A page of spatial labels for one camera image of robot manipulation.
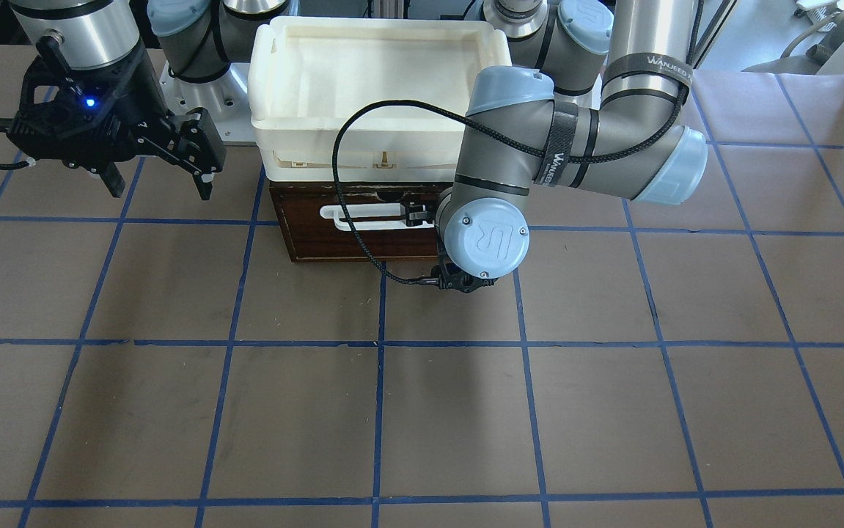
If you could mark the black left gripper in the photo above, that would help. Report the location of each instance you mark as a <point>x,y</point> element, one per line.
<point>415,214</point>

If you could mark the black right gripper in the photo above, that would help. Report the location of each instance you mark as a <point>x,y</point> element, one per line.
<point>130,126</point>

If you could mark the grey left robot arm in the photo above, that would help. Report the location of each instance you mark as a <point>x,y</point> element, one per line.
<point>591,102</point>

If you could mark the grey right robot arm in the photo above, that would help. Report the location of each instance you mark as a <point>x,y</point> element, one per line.
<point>205,43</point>

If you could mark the dark brown drawer cabinet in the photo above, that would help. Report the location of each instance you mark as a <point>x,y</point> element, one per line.
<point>321,220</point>

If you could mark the white plastic tray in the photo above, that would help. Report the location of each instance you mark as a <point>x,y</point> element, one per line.
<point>309,75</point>

